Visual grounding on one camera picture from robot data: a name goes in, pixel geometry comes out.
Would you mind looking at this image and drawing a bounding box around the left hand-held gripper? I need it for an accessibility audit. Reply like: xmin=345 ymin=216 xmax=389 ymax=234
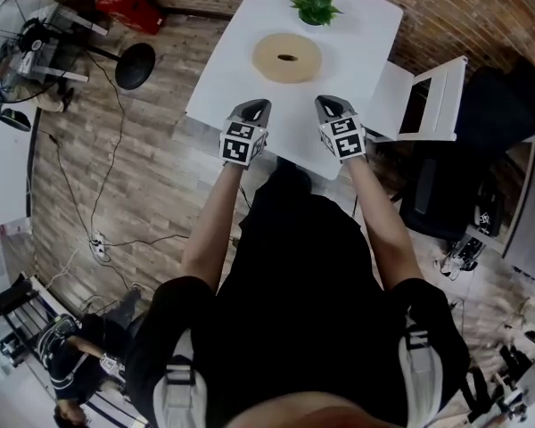
xmin=218 ymin=98 xmax=274 ymax=169

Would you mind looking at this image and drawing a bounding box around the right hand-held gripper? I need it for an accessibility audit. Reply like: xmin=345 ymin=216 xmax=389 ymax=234
xmin=314 ymin=95 xmax=369 ymax=165

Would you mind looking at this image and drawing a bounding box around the person's left forearm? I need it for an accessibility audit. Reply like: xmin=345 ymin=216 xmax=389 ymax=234
xmin=180 ymin=160 xmax=246 ymax=293

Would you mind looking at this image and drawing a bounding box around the person's right forearm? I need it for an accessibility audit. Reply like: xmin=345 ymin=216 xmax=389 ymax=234
xmin=345 ymin=156 xmax=424 ymax=292

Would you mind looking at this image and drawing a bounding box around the green potted plant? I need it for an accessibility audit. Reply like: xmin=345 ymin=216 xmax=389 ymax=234
xmin=289 ymin=0 xmax=344 ymax=28

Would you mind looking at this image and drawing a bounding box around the white chair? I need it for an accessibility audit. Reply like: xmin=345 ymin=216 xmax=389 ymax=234
xmin=368 ymin=54 xmax=470 ymax=143

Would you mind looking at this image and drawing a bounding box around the black standing fan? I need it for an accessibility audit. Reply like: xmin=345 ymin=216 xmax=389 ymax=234
xmin=0 ymin=0 xmax=157 ymax=105

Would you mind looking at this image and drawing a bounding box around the red plastic crate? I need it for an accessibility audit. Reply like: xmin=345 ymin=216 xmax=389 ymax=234
xmin=95 ymin=0 xmax=167 ymax=37

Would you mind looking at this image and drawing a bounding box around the black office chair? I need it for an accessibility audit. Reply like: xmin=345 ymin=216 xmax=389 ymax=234
xmin=398 ymin=58 xmax=535 ymax=243

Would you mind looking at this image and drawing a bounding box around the person's body in black clothing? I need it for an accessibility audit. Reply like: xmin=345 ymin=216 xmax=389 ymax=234
xmin=124 ymin=156 xmax=472 ymax=428

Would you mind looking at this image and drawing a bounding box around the small white side table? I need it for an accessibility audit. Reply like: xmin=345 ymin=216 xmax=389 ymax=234
xmin=17 ymin=4 xmax=109 ymax=84

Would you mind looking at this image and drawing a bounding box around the equipment bundle on floor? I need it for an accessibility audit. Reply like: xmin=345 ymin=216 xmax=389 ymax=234
xmin=434 ymin=180 xmax=505 ymax=280

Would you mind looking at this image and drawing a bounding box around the white power strip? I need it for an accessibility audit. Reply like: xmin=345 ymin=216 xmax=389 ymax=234
xmin=89 ymin=230 xmax=109 ymax=259

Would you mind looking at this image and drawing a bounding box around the person's head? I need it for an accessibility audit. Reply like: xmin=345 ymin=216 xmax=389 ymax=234
xmin=231 ymin=392 xmax=398 ymax=428

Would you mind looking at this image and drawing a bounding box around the black fan cable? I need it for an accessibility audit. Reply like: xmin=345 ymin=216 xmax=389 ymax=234
xmin=88 ymin=55 xmax=127 ymax=240

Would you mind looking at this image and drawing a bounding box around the black floor cable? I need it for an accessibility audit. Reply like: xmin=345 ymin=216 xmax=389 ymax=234
xmin=105 ymin=233 xmax=191 ymax=247

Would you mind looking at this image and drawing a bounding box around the person's right shoulder strap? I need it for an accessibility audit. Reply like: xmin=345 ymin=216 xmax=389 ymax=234
xmin=399 ymin=314 xmax=445 ymax=428

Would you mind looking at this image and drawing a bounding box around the person's shoulder strap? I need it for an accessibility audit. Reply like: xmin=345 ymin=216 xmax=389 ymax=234
xmin=152 ymin=327 xmax=209 ymax=428
xmin=399 ymin=314 xmax=445 ymax=428

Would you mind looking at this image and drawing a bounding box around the person's left shoulder strap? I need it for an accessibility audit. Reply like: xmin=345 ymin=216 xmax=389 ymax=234
xmin=152 ymin=327 xmax=209 ymax=428

